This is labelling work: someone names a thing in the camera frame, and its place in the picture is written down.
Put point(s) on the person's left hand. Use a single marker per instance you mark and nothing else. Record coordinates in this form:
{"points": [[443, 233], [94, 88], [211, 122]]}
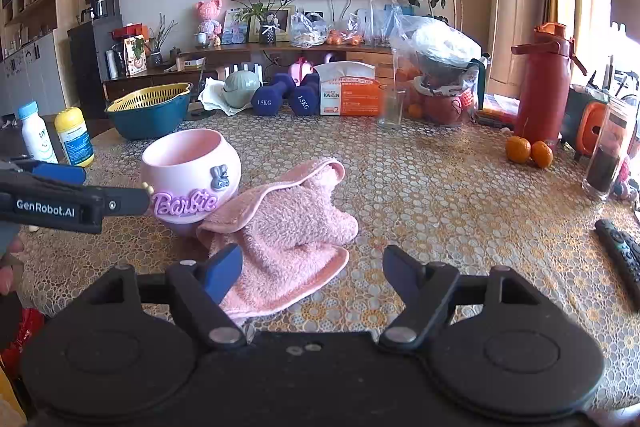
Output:
{"points": [[9, 279]]}

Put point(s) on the photo frame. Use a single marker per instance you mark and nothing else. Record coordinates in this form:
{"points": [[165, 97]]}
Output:
{"points": [[280, 23]]}

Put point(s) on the pale green round pot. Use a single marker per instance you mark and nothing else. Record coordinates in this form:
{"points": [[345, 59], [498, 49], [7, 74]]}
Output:
{"points": [[241, 89]]}

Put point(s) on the yellow colander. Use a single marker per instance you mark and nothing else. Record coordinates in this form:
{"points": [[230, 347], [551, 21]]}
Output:
{"points": [[150, 96]]}

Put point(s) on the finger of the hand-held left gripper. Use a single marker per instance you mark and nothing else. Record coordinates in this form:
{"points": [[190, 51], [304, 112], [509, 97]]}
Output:
{"points": [[52, 171], [127, 202]]}

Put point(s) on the dark bowl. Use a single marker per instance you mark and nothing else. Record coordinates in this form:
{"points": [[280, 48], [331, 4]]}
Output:
{"points": [[447, 66]]}

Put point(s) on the black remote control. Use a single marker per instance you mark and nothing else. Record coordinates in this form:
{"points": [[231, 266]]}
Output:
{"points": [[620, 252]]}

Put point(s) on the wooden television console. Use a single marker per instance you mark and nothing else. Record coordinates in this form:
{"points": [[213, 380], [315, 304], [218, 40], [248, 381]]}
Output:
{"points": [[300, 53]]}

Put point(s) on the yellow bottle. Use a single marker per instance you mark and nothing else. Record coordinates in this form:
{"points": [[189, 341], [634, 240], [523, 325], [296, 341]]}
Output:
{"points": [[74, 137]]}

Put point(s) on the pink towel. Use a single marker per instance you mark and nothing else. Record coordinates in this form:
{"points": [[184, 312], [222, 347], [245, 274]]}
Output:
{"points": [[285, 232]]}

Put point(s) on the pink small bag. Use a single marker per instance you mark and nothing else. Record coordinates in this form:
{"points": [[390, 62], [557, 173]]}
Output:
{"points": [[301, 72]]}

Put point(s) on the black coffee machine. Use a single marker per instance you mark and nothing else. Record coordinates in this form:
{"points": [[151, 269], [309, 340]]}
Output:
{"points": [[101, 2]]}

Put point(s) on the small white picket fence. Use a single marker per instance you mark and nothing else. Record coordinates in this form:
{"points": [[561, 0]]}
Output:
{"points": [[243, 71]]}

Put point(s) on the red thermos jug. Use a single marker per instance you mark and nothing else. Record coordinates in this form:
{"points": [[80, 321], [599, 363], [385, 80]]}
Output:
{"points": [[542, 92]]}

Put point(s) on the blue dumbbell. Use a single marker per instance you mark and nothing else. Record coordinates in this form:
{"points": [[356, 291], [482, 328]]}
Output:
{"points": [[305, 97], [267, 99]]}

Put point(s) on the clear plastic bag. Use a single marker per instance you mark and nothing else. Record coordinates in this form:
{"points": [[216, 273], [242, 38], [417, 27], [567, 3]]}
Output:
{"points": [[435, 39]]}

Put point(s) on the white cloth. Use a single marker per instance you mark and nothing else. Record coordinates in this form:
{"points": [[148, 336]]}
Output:
{"points": [[211, 96]]}

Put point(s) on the bag of oranges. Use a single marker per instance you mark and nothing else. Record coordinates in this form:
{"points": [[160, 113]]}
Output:
{"points": [[342, 39]]}

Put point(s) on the white bottle with blue cap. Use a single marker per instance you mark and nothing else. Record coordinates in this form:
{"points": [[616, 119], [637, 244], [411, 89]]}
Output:
{"points": [[36, 134]]}

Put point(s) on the plastic bag of food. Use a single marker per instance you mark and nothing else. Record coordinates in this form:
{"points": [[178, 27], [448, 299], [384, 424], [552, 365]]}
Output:
{"points": [[307, 32]]}

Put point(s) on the pink crochet doll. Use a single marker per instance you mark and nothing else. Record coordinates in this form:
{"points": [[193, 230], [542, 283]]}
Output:
{"points": [[209, 19]]}

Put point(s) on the glass jar with dark contents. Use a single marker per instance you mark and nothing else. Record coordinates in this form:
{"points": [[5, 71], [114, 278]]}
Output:
{"points": [[605, 157]]}

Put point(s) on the orange fruit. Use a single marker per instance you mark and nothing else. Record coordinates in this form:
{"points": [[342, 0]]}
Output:
{"points": [[542, 154], [517, 149]]}

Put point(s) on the black cabinet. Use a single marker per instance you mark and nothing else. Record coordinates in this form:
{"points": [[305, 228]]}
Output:
{"points": [[87, 52]]}

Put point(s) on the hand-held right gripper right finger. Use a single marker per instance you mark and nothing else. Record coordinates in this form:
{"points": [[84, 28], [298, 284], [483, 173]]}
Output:
{"points": [[400, 274]]}

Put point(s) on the clear drinking glass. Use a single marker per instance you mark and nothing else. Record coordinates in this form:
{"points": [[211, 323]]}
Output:
{"points": [[392, 109]]}

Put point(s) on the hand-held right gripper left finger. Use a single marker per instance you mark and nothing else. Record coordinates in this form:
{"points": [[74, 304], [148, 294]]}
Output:
{"points": [[224, 274]]}

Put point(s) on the orange and white tissue box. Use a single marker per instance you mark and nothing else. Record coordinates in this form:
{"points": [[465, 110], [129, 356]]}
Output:
{"points": [[350, 94]]}

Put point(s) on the teal basin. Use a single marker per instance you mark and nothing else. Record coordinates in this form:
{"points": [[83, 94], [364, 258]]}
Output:
{"points": [[145, 124]]}

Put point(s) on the orange tissue holder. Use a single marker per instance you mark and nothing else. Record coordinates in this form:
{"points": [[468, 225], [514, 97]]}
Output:
{"points": [[590, 127]]}

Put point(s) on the wall cabinet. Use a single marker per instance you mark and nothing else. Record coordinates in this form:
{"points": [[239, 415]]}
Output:
{"points": [[30, 57]]}

